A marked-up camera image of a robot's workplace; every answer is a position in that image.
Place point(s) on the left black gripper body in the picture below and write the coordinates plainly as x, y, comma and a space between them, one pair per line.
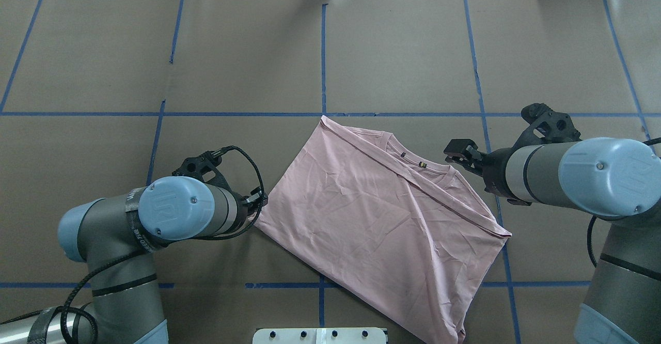
244, 211

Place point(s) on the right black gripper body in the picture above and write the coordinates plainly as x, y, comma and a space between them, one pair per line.
493, 171

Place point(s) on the pink Snoopy t-shirt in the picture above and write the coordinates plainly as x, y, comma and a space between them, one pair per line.
408, 236

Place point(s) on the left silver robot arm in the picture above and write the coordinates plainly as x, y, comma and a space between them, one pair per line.
119, 301

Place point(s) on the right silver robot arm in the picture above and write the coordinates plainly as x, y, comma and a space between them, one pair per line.
613, 179

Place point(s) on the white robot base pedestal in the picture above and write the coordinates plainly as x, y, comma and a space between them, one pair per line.
321, 335

